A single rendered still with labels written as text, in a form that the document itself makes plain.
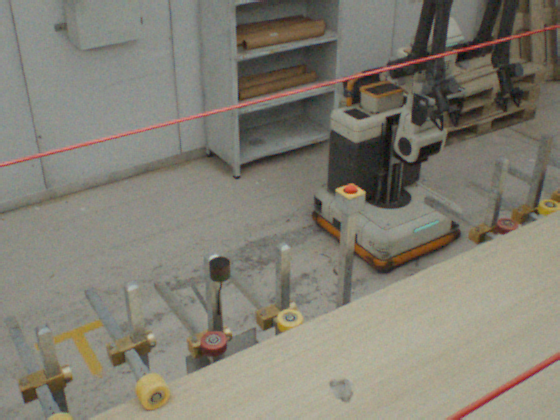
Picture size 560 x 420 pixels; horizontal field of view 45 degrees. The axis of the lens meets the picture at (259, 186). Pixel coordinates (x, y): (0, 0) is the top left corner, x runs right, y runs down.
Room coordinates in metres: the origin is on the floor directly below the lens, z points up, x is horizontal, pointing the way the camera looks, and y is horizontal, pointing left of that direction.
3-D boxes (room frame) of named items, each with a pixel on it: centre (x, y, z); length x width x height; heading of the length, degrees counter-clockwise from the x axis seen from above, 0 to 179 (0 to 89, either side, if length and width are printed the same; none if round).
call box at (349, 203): (1.86, -0.29, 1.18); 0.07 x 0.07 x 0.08; 32
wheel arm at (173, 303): (1.69, 0.25, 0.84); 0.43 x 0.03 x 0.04; 32
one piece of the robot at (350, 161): (3.49, -0.71, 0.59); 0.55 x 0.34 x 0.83; 122
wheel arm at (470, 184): (2.44, -1.05, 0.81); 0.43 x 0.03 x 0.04; 32
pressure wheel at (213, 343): (1.52, 0.14, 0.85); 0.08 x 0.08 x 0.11
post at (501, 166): (2.25, -0.92, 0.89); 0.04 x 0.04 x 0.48; 32
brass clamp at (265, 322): (1.71, -0.05, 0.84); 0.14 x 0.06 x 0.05; 122
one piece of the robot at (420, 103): (3.16, -0.91, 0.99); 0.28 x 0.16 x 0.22; 122
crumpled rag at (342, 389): (1.32, -0.22, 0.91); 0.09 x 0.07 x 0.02; 179
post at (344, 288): (1.86, -0.30, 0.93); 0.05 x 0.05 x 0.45; 32
